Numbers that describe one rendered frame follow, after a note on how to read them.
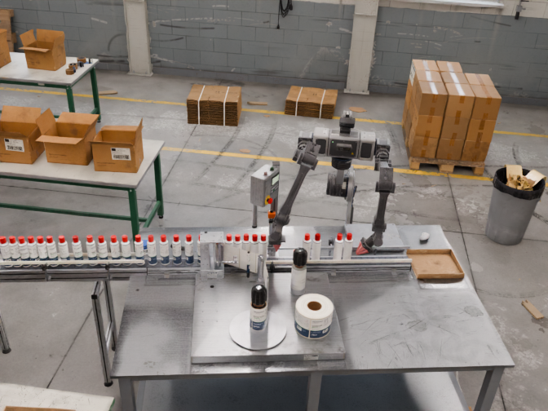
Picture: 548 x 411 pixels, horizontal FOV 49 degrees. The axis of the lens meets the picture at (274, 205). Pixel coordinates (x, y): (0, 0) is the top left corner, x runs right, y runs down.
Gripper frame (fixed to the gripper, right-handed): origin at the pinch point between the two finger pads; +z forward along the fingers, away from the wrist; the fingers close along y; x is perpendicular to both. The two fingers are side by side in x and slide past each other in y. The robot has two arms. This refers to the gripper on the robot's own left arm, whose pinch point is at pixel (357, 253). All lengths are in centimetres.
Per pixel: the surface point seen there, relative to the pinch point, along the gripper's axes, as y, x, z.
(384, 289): 22.2, 17.6, -0.5
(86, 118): -177, -159, 121
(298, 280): 33, -35, 22
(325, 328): 66, -23, 19
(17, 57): -407, -238, 222
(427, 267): 1.6, 42.4, -22.0
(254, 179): -2, -83, 3
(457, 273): 13, 52, -34
